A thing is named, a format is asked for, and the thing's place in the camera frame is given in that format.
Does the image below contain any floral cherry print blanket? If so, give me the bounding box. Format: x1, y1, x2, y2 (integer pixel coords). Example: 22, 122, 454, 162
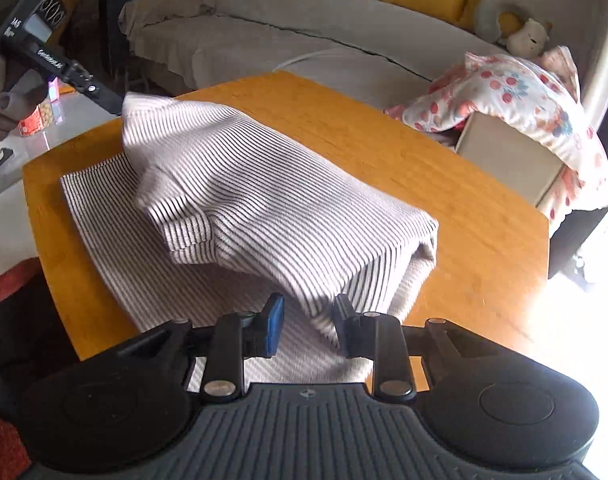
384, 46, 608, 233

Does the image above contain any grey covered sofa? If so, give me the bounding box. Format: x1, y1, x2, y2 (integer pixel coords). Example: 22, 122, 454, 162
118, 0, 499, 110

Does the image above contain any red snack jar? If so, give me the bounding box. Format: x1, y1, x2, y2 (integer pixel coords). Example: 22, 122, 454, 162
18, 100, 54, 138

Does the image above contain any white bear plush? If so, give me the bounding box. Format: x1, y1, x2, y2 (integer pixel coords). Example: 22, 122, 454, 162
506, 18, 549, 60

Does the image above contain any yellow cushion right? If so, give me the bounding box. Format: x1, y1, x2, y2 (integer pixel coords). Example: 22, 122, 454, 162
457, 0, 481, 34

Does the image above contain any striped beige knit garment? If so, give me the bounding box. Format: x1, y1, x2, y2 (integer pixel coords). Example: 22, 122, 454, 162
61, 94, 438, 382

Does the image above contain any white coffee table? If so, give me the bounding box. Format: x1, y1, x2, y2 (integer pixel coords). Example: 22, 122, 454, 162
0, 84, 121, 276

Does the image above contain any grey neck pillow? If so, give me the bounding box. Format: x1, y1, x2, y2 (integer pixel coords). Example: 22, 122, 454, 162
473, 0, 531, 44

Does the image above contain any beige cardboard box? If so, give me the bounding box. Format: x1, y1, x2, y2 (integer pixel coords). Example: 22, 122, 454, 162
456, 112, 563, 207

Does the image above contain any left hand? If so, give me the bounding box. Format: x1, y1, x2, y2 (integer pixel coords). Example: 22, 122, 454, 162
0, 54, 48, 142

